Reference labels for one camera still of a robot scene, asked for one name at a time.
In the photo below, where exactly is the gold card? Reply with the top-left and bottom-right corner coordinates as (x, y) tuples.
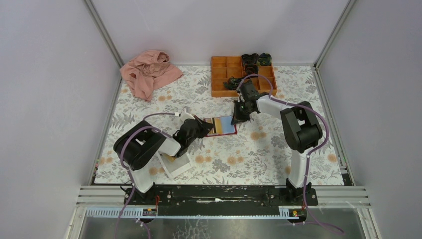
(212, 118), (223, 135)
(162, 154), (176, 163)

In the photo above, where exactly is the red card holder wallet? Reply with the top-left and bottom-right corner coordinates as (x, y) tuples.
(204, 116), (237, 137)

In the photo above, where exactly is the white plastic card box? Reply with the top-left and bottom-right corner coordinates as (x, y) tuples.
(156, 152), (193, 179)

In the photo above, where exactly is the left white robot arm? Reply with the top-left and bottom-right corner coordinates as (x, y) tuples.
(113, 115), (213, 205)

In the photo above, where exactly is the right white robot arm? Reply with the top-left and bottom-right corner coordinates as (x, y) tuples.
(231, 81), (323, 205)

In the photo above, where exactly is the loose gold card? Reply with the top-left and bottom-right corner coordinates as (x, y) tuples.
(162, 154), (176, 163)

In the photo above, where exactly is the camouflage rolled belt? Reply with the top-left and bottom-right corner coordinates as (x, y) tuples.
(222, 77), (243, 91)

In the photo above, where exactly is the floral table mat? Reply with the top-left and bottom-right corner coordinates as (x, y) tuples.
(94, 66), (323, 185)

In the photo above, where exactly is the dark rolled belt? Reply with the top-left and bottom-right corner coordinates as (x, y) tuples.
(244, 64), (259, 76)

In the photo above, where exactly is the black rolled belt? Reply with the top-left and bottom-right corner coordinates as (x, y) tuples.
(241, 53), (259, 66)

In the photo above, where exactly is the orange compartment tray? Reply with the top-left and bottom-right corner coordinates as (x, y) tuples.
(211, 56), (278, 97)

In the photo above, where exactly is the green rolled belt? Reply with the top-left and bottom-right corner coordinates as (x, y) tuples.
(257, 53), (272, 66)

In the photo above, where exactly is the pink crumpled cloth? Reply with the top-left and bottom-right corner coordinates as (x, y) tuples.
(120, 50), (183, 101)

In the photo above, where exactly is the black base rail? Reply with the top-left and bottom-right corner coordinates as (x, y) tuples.
(124, 184), (318, 216)

